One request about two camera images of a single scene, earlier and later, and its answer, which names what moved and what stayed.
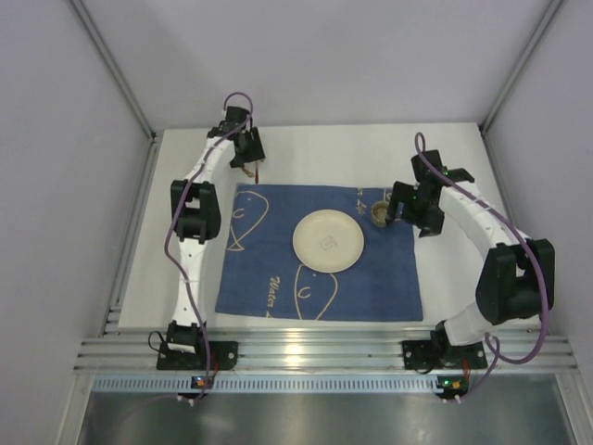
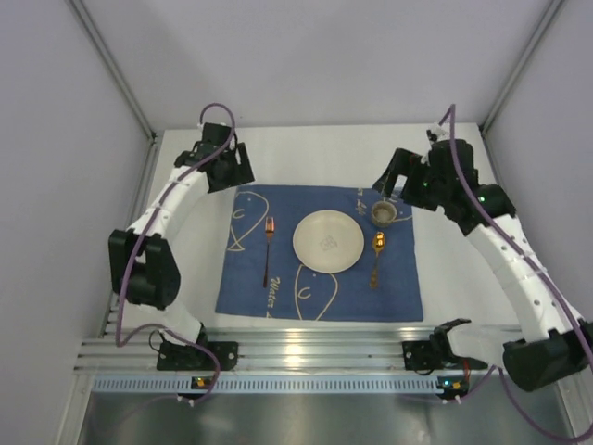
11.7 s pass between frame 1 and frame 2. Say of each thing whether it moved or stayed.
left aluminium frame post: stayed
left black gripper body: moved
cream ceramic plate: stayed
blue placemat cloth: stayed
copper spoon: moved
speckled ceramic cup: stayed
